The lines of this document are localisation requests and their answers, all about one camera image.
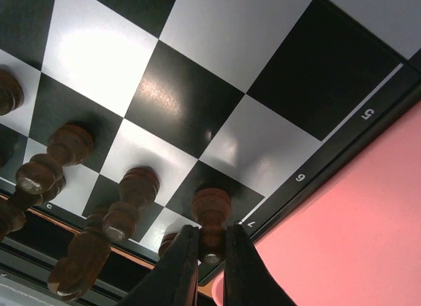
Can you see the black aluminium frame rail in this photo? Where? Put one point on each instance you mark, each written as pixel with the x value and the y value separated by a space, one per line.
pixel 117 277

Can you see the dark brown pawn front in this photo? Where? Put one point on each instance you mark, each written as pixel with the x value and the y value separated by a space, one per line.
pixel 211 208

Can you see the dark brown rook piece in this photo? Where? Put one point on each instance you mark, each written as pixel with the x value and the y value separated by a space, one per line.
pixel 165 243

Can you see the pink plastic tray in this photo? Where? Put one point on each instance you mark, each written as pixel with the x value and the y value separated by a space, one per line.
pixel 356 241

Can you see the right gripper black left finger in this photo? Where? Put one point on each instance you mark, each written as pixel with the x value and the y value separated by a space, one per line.
pixel 174 280

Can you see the dark brown bishop piece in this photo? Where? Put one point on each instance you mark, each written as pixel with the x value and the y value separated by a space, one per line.
pixel 12 210

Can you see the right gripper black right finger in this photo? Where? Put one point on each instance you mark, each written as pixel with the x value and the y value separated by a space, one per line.
pixel 247 281

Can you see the dark brown board pawn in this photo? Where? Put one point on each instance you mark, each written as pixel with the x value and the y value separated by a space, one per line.
pixel 68 146
pixel 12 95

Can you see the dark brown knight piece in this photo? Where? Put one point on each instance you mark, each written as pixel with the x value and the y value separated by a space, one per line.
pixel 75 274

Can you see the black white chess board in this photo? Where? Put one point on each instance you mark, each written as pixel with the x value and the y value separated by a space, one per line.
pixel 257 97

